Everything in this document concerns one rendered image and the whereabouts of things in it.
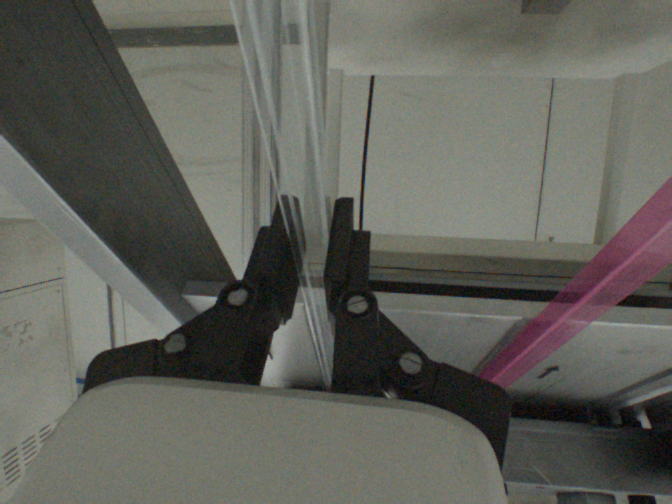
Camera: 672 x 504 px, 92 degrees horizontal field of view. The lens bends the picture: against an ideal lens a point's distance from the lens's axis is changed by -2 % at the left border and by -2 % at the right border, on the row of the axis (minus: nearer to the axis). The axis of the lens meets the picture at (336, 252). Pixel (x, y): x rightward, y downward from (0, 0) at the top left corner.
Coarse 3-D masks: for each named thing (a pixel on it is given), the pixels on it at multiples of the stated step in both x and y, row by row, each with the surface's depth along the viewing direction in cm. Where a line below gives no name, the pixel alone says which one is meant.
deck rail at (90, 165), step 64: (0, 0) 8; (64, 0) 10; (0, 64) 9; (64, 64) 10; (0, 128) 9; (64, 128) 11; (128, 128) 13; (64, 192) 11; (128, 192) 14; (128, 256) 14; (192, 256) 19
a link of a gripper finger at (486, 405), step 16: (432, 368) 9; (448, 368) 9; (432, 384) 9; (448, 384) 9; (464, 384) 9; (480, 384) 9; (496, 384) 9; (416, 400) 9; (432, 400) 9; (448, 400) 8; (464, 400) 8; (480, 400) 8; (496, 400) 8; (464, 416) 8; (480, 416) 8; (496, 416) 8; (496, 432) 8; (496, 448) 8
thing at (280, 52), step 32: (256, 0) 6; (288, 0) 6; (256, 32) 6; (288, 32) 6; (256, 64) 7; (288, 64) 7; (256, 96) 7; (288, 96) 7; (320, 96) 8; (288, 128) 8; (320, 128) 8; (288, 160) 9; (320, 160) 9; (288, 192) 9; (320, 192) 9; (288, 224) 11; (320, 224) 10; (320, 256) 12; (320, 288) 14; (320, 320) 16; (320, 352) 20
